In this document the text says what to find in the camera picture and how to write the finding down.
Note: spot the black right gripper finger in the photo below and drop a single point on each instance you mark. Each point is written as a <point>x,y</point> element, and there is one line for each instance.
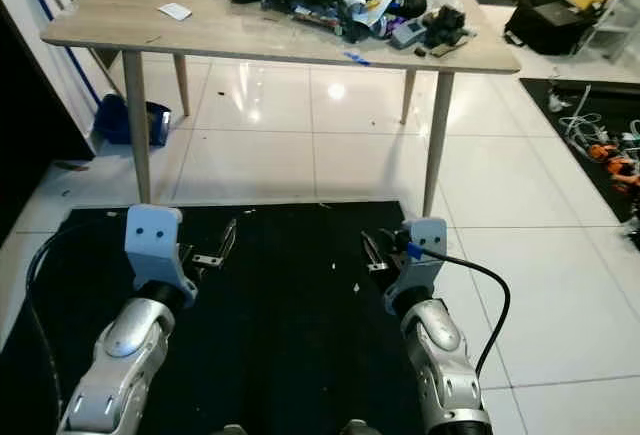
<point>374,247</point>
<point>371,259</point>

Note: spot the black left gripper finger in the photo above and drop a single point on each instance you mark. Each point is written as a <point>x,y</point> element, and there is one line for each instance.
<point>232,241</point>
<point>223,239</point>

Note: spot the black floor mat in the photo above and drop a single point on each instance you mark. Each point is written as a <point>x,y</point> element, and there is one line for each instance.
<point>540,90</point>
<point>280,335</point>

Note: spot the grey right robot foot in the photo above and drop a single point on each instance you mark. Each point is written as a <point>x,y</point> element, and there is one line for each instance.
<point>355,427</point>

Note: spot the grey robot foot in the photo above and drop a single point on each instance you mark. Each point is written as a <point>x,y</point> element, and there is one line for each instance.
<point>228,429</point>
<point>355,427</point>

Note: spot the grey left robot foot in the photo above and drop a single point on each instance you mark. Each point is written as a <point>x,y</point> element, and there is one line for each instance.
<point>228,429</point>

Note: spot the blue tape piece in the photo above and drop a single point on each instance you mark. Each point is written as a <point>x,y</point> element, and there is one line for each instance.
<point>358,57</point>

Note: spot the light wooden table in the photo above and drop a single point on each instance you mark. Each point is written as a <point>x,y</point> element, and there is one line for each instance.
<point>260,35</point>

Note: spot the small grey blue box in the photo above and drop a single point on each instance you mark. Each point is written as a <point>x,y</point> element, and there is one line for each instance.
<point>408,33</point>

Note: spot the black gadget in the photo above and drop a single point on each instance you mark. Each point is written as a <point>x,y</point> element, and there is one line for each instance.
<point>445,27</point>

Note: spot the white paper card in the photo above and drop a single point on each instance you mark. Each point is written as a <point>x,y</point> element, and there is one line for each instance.
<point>175,11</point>

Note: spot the orange power tool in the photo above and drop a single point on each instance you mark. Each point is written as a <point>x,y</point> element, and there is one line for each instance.
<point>610,155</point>

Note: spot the blue white snack package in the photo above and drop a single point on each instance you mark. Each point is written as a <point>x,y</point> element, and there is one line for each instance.
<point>375,5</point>

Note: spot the black backpack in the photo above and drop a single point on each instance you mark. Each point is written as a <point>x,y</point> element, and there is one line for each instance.
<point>550,23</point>

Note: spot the white shelving unit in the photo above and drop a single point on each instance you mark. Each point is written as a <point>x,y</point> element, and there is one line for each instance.
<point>625,15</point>

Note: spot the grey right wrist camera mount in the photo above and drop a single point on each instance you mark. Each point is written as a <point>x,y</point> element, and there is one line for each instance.
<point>422,245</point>

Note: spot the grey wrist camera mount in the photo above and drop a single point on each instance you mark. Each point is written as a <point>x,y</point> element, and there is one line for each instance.
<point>422,245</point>
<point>155,240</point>

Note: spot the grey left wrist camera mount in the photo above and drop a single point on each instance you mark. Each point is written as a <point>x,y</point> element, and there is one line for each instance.
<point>155,240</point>

